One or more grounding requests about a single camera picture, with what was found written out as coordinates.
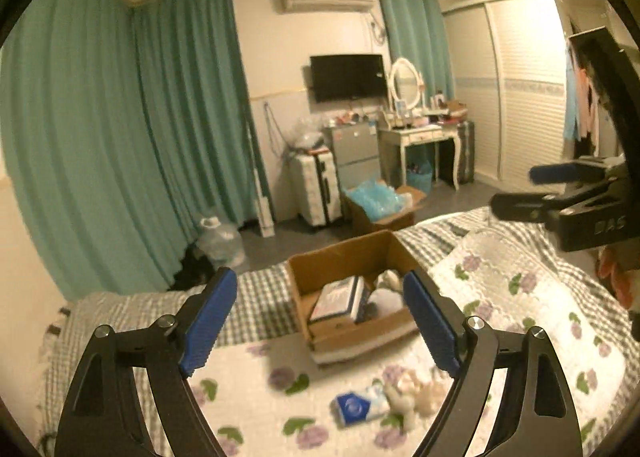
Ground beige plush toy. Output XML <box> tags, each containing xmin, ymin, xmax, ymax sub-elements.
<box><xmin>382</xmin><ymin>369</ymin><xmax>451</xmax><ymax>425</ymax></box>

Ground cardboard box with flaps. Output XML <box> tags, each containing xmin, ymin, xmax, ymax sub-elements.
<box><xmin>342</xmin><ymin>181</ymin><xmax>429</xmax><ymax>239</ymax></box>

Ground narrow teal curtain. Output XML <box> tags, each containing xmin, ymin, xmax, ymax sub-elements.
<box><xmin>372</xmin><ymin>0</ymin><xmax>457</xmax><ymax>105</ymax></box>

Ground dark suitcase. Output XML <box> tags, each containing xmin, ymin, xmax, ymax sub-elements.
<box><xmin>456</xmin><ymin>120</ymin><xmax>476</xmax><ymax>184</ymax></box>

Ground blue tissue pack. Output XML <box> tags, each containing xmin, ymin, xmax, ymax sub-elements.
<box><xmin>330</xmin><ymin>384</ymin><xmax>393</xmax><ymax>430</ymax></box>

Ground white flat mop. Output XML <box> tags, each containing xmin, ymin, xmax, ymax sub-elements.
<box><xmin>251</xmin><ymin>164</ymin><xmax>276</xmax><ymax>238</ymax></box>

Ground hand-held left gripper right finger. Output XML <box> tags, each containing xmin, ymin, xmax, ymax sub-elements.
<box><xmin>402</xmin><ymin>270</ymin><xmax>584</xmax><ymax>457</ymax></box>

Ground wall cable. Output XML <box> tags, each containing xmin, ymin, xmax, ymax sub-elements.
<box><xmin>262</xmin><ymin>101</ymin><xmax>295</xmax><ymax>158</ymax></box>

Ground white suitcase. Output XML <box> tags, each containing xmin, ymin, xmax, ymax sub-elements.
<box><xmin>291</xmin><ymin>151</ymin><xmax>344</xmax><ymax>227</ymax></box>

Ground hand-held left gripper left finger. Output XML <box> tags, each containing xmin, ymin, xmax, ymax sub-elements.
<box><xmin>54</xmin><ymin>266</ymin><xmax>238</xmax><ymax>457</ymax></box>

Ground cosmetics on dressing table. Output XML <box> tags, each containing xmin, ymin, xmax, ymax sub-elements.
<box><xmin>384</xmin><ymin>92</ymin><xmax>470</xmax><ymax>132</ymax></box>

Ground dark boxed book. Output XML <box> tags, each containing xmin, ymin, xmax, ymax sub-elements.
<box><xmin>308</xmin><ymin>276</ymin><xmax>372</xmax><ymax>326</ymax></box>

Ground hanging clothes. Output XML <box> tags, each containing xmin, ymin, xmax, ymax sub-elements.
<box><xmin>564</xmin><ymin>33</ymin><xmax>603</xmax><ymax>144</ymax></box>

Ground clear water jug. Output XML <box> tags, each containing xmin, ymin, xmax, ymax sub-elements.
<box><xmin>196</xmin><ymin>216</ymin><xmax>246</xmax><ymax>272</ymax></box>

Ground teal window curtain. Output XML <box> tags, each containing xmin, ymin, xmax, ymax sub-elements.
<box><xmin>131</xmin><ymin>0</ymin><xmax>262</xmax><ymax>240</ymax></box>

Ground white dressing table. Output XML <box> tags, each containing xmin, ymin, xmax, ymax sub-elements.
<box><xmin>377</xmin><ymin>123</ymin><xmax>464</xmax><ymax>191</ymax></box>

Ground white sliding wardrobe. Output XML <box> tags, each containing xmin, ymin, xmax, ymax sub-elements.
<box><xmin>442</xmin><ymin>0</ymin><xmax>575</xmax><ymax>184</ymax></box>

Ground floral white quilt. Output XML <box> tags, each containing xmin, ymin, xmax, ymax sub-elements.
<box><xmin>187</xmin><ymin>231</ymin><xmax>630</xmax><ymax>457</ymax></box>

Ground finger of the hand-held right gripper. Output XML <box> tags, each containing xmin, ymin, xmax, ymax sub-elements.
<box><xmin>489</xmin><ymin>189</ymin><xmax>593</xmax><ymax>226</ymax></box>
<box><xmin>529</xmin><ymin>161</ymin><xmax>626</xmax><ymax>186</ymax></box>

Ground wide teal curtain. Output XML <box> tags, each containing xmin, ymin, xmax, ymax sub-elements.
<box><xmin>0</xmin><ymin>0</ymin><xmax>188</xmax><ymax>303</ymax></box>

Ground black floor object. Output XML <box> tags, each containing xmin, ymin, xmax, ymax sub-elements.
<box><xmin>171</xmin><ymin>246</ymin><xmax>222</xmax><ymax>292</ymax></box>

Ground clear plastic bag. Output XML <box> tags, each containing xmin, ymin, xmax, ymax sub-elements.
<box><xmin>287</xmin><ymin>116</ymin><xmax>327</xmax><ymax>154</ymax></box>

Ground blue waste bin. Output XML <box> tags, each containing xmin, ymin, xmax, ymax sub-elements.
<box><xmin>407</xmin><ymin>158</ymin><xmax>434</xmax><ymax>196</ymax></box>

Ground clutter on fridge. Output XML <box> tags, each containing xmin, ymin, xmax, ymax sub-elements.
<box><xmin>327</xmin><ymin>108</ymin><xmax>382</xmax><ymax>128</ymax></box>

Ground blue plastic bags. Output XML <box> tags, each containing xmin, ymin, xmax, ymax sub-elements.
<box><xmin>346</xmin><ymin>181</ymin><xmax>402</xmax><ymax>220</ymax></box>

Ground black wall television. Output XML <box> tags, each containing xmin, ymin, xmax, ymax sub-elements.
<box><xmin>309</xmin><ymin>54</ymin><xmax>387</xmax><ymax>103</ymax></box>

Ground grey small fridge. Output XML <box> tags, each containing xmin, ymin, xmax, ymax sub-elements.
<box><xmin>324</xmin><ymin>124</ymin><xmax>384</xmax><ymax>194</ymax></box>

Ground white oval mirror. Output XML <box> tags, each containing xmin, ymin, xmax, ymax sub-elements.
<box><xmin>388</xmin><ymin>57</ymin><xmax>426</xmax><ymax>114</ymax></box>

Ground person's right hand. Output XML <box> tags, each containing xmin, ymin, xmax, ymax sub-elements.
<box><xmin>596</xmin><ymin>246</ymin><xmax>640</xmax><ymax>312</ymax></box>

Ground white plush toy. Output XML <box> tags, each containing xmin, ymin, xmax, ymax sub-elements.
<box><xmin>367</xmin><ymin>269</ymin><xmax>407</xmax><ymax>319</ymax></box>

